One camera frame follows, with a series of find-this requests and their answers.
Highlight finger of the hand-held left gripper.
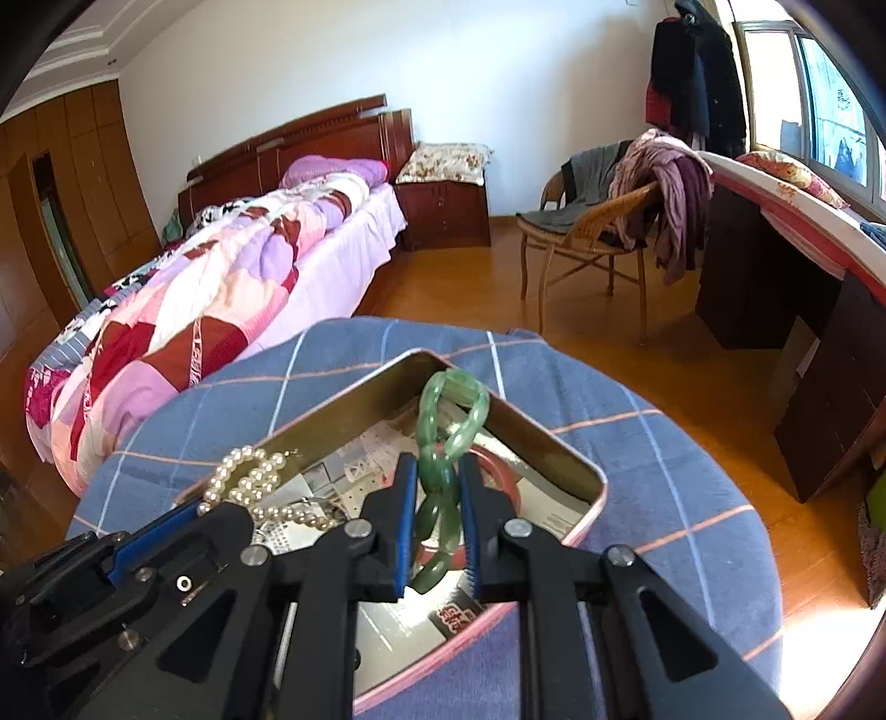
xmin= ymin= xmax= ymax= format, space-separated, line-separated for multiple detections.
xmin=104 ymin=500 xmax=205 ymax=586
xmin=135 ymin=505 xmax=254 ymax=610

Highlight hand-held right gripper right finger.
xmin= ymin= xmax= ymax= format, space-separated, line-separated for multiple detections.
xmin=458 ymin=453 xmax=794 ymax=720

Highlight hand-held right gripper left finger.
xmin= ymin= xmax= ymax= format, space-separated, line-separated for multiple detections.
xmin=76 ymin=453 xmax=420 ymax=720

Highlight white pearl necklace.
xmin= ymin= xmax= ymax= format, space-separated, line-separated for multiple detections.
xmin=197 ymin=446 xmax=337 ymax=533

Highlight metal tin box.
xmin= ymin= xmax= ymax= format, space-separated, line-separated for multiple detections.
xmin=173 ymin=349 xmax=610 ymax=717

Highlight green chain link bracelet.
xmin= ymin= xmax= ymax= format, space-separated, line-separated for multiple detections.
xmin=411 ymin=368 xmax=492 ymax=595

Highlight pink bangle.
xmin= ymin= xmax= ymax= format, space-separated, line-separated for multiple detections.
xmin=408 ymin=446 xmax=527 ymax=575

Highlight blue checked cloth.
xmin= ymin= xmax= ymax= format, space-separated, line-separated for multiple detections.
xmin=65 ymin=317 xmax=786 ymax=720

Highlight patchwork quilt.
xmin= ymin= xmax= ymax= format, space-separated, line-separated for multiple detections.
xmin=24 ymin=169 xmax=375 ymax=496

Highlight grey striped bedsheet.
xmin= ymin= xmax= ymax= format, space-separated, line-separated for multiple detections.
xmin=42 ymin=294 xmax=122 ymax=368

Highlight lilac bed sheet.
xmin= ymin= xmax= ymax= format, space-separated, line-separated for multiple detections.
xmin=235 ymin=183 xmax=409 ymax=361

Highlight wooden nightstand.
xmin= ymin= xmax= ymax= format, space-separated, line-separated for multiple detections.
xmin=394 ymin=173 xmax=492 ymax=251

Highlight wicker chair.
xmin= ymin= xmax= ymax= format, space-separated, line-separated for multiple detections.
xmin=516 ymin=142 xmax=666 ymax=347

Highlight purple pillow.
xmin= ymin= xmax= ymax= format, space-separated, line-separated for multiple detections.
xmin=280 ymin=155 xmax=390 ymax=189

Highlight floral cushion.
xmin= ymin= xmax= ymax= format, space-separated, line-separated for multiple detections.
xmin=396 ymin=142 xmax=494 ymax=187

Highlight wooden wardrobe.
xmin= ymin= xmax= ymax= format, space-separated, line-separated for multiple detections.
xmin=0 ymin=79 xmax=163 ymax=444

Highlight dark wooden desk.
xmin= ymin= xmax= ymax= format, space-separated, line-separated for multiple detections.
xmin=696 ymin=148 xmax=886 ymax=503

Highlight grey garment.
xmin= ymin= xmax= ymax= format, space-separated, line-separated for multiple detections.
xmin=518 ymin=142 xmax=634 ymax=236

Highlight pink purple clothes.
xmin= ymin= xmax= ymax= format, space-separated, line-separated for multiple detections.
xmin=609 ymin=128 xmax=714 ymax=288

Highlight wooden bed headboard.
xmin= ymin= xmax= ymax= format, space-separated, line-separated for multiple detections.
xmin=178 ymin=93 xmax=416 ymax=236

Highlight lime green object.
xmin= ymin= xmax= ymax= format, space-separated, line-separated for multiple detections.
xmin=862 ymin=467 xmax=886 ymax=527

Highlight floral pillow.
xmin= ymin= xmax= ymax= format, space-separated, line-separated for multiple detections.
xmin=735 ymin=150 xmax=851 ymax=210

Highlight dark hanging coats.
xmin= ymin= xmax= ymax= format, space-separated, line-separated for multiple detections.
xmin=647 ymin=0 xmax=749 ymax=160

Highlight window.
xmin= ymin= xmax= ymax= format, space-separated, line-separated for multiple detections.
xmin=716 ymin=0 xmax=886 ymax=209

